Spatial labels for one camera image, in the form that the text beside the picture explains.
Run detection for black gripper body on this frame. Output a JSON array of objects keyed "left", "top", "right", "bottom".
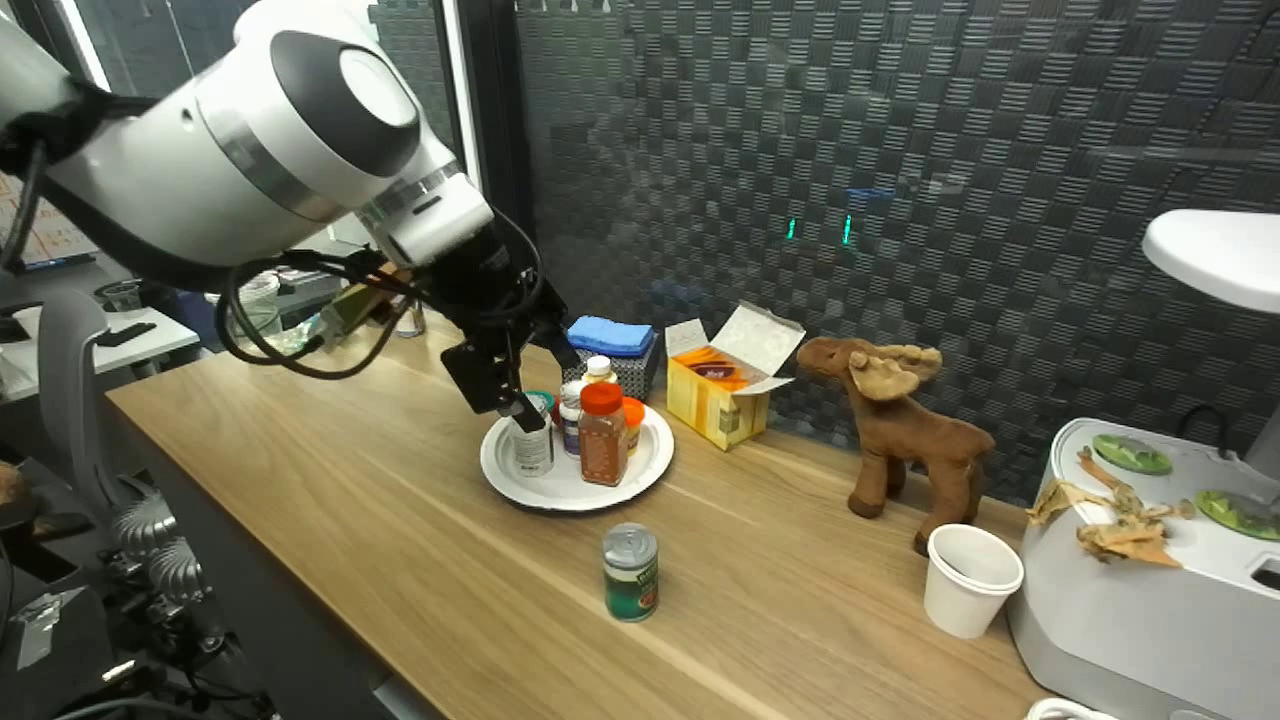
[{"left": 422, "top": 220, "right": 574, "bottom": 385}]

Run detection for blue label white bottle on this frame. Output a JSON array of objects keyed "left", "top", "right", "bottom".
[{"left": 555, "top": 380, "right": 585, "bottom": 451}]

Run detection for orange lid spice jar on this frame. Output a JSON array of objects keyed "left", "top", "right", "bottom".
[{"left": 579, "top": 385, "right": 622, "bottom": 485}]

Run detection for small white pill bottle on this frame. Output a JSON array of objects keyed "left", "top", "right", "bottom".
[{"left": 585, "top": 356, "right": 619, "bottom": 385}]

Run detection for teal lid green cup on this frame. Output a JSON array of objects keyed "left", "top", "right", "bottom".
[{"left": 524, "top": 392, "right": 555, "bottom": 417}]

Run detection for white supplement bottle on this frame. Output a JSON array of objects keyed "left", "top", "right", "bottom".
[{"left": 516, "top": 423, "right": 551, "bottom": 474}]

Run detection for orange lid small cup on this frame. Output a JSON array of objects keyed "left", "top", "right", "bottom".
[{"left": 619, "top": 397, "right": 644, "bottom": 451}]

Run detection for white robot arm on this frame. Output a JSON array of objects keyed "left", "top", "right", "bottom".
[{"left": 0, "top": 0, "right": 568, "bottom": 427}]

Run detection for white paper plate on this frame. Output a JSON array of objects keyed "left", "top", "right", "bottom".
[{"left": 479, "top": 409, "right": 677, "bottom": 512}]

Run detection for blue sponge cloth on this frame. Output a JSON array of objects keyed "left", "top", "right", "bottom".
[{"left": 568, "top": 314, "right": 653, "bottom": 361}]

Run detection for grey foam block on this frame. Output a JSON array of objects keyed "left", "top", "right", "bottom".
[{"left": 606, "top": 352, "right": 655, "bottom": 399}]

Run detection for open orange cardboard box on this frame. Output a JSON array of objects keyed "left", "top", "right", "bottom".
[{"left": 663, "top": 300, "right": 804, "bottom": 449}]

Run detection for brown plush moose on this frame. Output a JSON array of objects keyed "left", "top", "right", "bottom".
[{"left": 795, "top": 336, "right": 997, "bottom": 553}]

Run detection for white paper cup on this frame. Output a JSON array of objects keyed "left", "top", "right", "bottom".
[{"left": 925, "top": 525, "right": 1024, "bottom": 640}]

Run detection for white bin with leaves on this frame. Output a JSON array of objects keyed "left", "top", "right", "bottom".
[{"left": 1006, "top": 417, "right": 1280, "bottom": 720}]

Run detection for white bowl on stand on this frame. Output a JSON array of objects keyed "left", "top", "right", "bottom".
[{"left": 1145, "top": 207, "right": 1280, "bottom": 311}]

